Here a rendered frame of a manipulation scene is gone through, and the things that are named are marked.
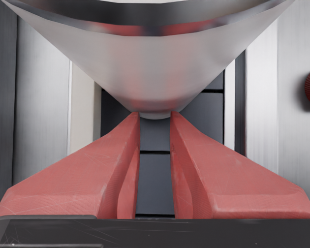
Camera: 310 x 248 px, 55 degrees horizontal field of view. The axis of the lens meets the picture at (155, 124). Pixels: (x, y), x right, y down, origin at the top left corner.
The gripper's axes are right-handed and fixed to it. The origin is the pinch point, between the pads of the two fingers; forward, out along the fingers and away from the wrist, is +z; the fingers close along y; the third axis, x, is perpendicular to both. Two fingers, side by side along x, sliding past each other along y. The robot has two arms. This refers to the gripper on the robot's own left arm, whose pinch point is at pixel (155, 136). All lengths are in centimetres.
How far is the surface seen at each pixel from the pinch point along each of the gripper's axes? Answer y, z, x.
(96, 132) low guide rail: 3.0, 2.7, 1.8
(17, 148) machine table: 10.7, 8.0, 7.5
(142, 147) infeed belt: 0.7, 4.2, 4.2
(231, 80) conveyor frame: -4.8, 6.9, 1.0
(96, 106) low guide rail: 3.0, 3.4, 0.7
